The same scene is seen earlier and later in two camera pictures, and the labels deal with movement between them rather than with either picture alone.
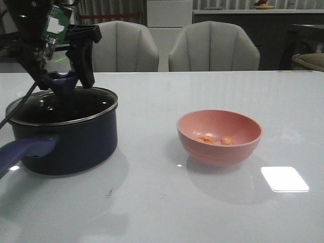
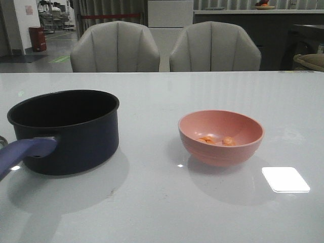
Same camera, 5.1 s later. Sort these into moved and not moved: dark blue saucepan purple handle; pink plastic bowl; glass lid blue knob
Moved: glass lid blue knob
Not moved: pink plastic bowl; dark blue saucepan purple handle
